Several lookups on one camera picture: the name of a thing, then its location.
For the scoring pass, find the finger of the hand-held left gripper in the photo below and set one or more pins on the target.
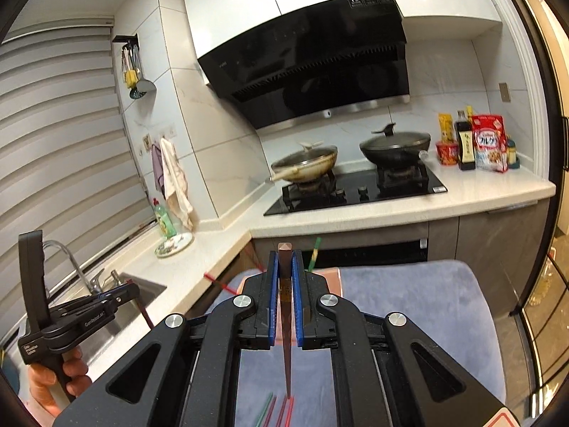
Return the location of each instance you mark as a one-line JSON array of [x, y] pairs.
[[120, 290], [89, 309]]

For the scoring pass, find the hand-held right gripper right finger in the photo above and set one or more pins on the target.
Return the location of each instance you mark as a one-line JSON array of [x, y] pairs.
[[298, 302]]

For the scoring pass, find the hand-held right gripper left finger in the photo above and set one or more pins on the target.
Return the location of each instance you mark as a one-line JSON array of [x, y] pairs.
[[273, 302]]

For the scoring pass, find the dark red chopstick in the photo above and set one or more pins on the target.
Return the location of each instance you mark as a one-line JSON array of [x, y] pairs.
[[271, 409], [144, 313], [281, 411]]

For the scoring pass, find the pink perforated utensil holder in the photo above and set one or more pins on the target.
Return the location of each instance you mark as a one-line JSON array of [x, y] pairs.
[[333, 281]]

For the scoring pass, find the green chopstick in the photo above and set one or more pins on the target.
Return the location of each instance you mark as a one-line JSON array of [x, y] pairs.
[[315, 253], [263, 410]]

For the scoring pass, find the brown chopstick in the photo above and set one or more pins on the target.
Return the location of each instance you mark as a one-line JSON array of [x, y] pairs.
[[286, 364]]

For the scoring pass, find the person's left hand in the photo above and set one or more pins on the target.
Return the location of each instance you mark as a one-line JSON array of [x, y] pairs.
[[73, 370]]

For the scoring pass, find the steel sink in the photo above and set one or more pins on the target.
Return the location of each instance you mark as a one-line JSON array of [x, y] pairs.
[[153, 293]]

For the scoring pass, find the chrome faucet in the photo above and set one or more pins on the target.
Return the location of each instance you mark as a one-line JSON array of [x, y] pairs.
[[75, 256]]

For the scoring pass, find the patterned plate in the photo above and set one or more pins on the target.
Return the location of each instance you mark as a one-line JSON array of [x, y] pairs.
[[175, 244]]

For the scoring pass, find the green dish soap bottle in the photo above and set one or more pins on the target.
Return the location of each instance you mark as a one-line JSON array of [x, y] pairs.
[[165, 224]]

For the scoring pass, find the blue-grey plush blanket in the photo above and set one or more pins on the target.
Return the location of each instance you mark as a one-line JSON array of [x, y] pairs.
[[400, 293]]

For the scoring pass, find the black gas stove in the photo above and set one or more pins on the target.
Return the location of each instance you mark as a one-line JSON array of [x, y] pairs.
[[355, 202]]

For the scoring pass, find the white hanging towel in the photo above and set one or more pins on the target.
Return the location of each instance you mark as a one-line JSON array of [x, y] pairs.
[[173, 178]]

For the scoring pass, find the purple hanging towel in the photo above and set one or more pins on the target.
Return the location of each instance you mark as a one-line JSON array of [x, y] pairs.
[[158, 169]]

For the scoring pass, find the beige pan with lid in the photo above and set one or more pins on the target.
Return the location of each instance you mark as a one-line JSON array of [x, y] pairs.
[[306, 162]]

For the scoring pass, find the white window blind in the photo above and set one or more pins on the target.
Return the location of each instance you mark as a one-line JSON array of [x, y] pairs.
[[66, 142]]

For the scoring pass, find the black wok with lid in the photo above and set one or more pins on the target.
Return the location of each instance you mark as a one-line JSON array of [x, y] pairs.
[[395, 149]]

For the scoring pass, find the grey base cabinet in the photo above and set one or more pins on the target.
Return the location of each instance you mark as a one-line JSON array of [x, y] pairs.
[[471, 240]]

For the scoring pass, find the steel slotted ladle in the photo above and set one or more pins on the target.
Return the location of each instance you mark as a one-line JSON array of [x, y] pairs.
[[143, 89]]

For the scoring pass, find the red noodle cup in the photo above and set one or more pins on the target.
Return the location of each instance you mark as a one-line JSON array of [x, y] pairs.
[[446, 153]]

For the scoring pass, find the white kitchen counter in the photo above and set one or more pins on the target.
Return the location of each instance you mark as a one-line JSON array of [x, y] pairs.
[[489, 187]]

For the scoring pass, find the yellow packet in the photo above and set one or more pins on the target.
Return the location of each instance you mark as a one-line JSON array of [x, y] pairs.
[[445, 126]]

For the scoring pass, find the dark soy sauce bottle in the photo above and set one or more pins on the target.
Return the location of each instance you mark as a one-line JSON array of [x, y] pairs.
[[466, 146]]

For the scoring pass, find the black range hood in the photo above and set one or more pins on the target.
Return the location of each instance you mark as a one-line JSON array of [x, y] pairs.
[[311, 62]]

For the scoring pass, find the red and white cereal bag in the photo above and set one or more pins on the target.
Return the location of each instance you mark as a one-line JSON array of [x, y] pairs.
[[489, 142]]

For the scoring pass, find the black framed glass door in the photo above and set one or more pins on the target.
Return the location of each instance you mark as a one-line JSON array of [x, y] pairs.
[[546, 320]]

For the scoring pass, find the black wall rack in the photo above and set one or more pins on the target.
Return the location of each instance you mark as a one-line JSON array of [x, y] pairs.
[[124, 39]]

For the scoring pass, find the grey wall outlet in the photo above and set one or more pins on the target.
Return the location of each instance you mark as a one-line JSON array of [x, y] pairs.
[[503, 92]]

